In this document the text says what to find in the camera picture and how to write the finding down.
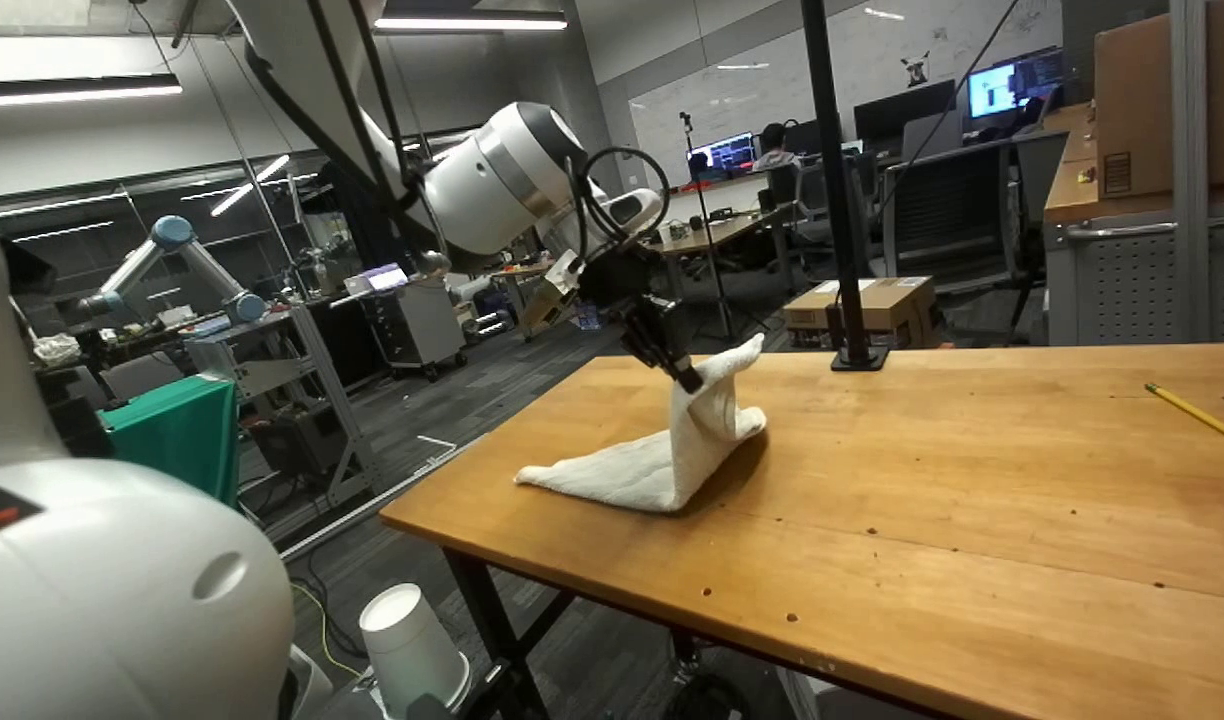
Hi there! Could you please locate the small cardboard box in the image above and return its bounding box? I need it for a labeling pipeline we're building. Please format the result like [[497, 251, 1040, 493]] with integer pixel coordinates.
[[781, 274, 941, 347]]

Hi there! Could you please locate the black camera stand pole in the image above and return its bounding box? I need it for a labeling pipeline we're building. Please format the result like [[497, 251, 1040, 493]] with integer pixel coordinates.
[[794, 0, 893, 378]]

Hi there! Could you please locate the black table frame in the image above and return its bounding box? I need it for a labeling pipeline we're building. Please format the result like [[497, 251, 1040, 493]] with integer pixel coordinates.
[[437, 547, 723, 720]]

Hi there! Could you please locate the drawer cabinet with wooden top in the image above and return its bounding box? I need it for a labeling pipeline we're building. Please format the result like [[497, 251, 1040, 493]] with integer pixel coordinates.
[[1040, 104, 1224, 347]]

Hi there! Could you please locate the grey blue-jointed robot arm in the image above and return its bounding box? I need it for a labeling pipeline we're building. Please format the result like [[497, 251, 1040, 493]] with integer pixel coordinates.
[[71, 212, 270, 334]]

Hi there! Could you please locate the lit computer monitor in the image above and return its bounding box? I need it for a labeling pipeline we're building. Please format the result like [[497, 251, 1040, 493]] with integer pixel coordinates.
[[961, 57, 1065, 126]]

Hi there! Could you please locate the white cloth towel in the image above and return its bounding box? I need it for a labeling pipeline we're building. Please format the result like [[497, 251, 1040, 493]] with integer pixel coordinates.
[[506, 330, 775, 520]]

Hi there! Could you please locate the white floor cabinet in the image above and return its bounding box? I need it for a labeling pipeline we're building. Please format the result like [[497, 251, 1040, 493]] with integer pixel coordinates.
[[366, 274, 472, 379]]

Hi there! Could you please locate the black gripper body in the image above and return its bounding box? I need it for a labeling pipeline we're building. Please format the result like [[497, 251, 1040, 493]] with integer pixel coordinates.
[[575, 244, 685, 356]]

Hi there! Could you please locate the green bin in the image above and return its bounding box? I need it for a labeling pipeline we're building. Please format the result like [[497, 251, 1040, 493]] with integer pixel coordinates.
[[94, 370, 243, 508]]

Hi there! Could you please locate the silver metal column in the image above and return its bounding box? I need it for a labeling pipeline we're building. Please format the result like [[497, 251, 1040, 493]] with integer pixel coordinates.
[[1164, 0, 1215, 344]]

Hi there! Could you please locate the large cardboard box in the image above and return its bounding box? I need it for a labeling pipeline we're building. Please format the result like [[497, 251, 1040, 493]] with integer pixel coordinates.
[[1089, 6, 1224, 203]]

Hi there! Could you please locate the metal shelf cart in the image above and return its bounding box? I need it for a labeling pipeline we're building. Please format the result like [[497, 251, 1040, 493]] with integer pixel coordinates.
[[188, 301, 379, 552]]

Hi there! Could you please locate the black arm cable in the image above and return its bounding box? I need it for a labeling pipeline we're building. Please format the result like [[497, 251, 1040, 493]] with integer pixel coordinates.
[[570, 141, 679, 255]]

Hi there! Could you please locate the white paper cup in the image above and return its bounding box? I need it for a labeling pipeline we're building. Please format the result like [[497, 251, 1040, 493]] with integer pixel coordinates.
[[356, 581, 480, 720]]

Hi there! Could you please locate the yellow pencil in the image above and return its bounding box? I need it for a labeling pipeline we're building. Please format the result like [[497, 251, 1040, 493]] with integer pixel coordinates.
[[1138, 379, 1224, 455]]

